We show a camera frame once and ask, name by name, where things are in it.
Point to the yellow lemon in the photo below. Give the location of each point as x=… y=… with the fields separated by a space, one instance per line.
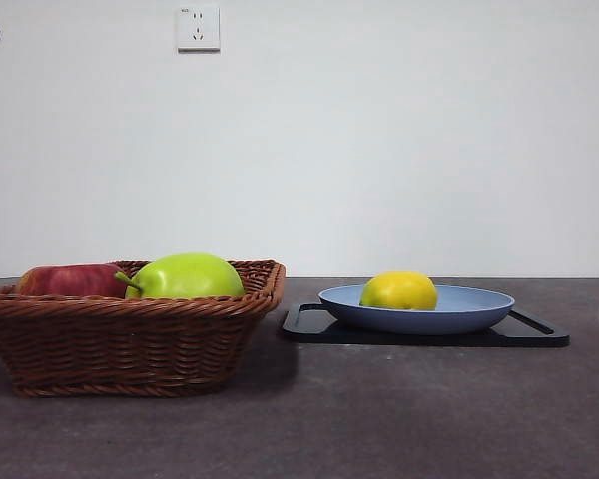
x=399 y=292

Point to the blue round plate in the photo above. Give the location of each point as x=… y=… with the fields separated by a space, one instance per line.
x=414 y=319

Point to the brown wicker basket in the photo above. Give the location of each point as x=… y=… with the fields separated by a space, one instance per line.
x=130 y=344

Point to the red and yellow apple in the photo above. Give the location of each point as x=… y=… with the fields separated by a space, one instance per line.
x=70 y=282

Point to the green apple with stem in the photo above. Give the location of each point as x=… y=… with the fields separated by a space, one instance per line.
x=189 y=279

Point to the black flat tray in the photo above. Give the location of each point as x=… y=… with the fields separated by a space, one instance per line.
x=304 y=332

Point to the white wall socket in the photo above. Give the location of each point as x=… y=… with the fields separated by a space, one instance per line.
x=198 y=30

